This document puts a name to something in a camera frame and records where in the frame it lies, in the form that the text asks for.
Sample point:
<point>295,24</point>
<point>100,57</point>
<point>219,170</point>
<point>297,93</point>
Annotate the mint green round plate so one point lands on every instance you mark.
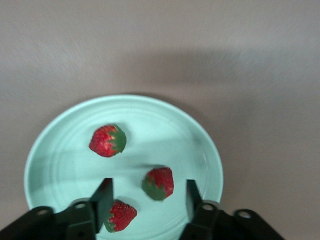
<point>162,130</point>

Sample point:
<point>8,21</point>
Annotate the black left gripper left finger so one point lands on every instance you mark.
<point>103,205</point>

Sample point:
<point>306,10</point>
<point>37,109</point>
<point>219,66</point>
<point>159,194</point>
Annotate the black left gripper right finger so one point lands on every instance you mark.
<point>200,220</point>

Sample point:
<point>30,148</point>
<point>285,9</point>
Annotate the red strawberry green calyx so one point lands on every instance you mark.
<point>103,142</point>
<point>123,216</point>
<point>161,181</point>

